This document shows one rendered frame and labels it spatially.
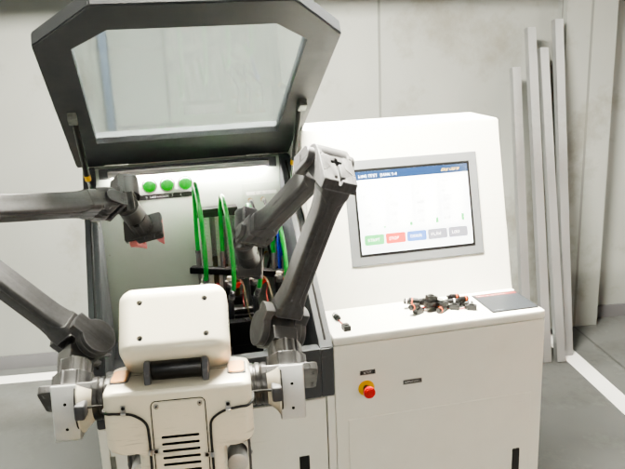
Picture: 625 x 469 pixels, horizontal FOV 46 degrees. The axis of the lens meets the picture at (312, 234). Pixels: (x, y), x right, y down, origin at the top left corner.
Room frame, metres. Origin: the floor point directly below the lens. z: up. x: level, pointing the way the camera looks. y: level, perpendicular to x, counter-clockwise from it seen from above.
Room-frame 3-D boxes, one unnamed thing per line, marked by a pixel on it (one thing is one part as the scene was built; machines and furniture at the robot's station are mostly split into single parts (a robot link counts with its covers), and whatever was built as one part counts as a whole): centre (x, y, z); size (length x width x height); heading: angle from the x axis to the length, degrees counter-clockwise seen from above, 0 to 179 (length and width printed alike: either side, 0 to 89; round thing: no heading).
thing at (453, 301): (2.21, -0.40, 1.01); 0.23 x 0.11 x 0.06; 102
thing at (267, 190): (2.50, 0.17, 1.20); 0.13 x 0.03 x 0.31; 102
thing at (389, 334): (2.20, -0.37, 0.96); 0.70 x 0.22 x 0.03; 102
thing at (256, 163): (2.45, 0.41, 1.43); 0.54 x 0.03 x 0.02; 102
